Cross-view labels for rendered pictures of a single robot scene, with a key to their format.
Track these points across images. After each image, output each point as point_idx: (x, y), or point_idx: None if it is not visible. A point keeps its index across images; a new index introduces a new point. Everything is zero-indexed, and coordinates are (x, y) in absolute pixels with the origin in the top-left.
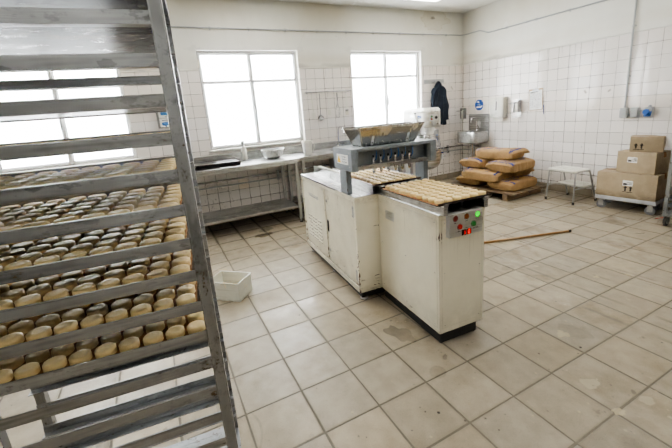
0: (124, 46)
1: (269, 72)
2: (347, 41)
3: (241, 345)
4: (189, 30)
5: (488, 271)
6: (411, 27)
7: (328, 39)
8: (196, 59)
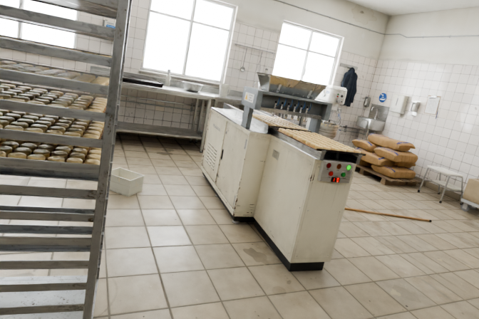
0: None
1: (209, 18)
2: (283, 11)
3: (119, 228)
4: None
5: (348, 231)
6: (341, 15)
7: (267, 4)
8: None
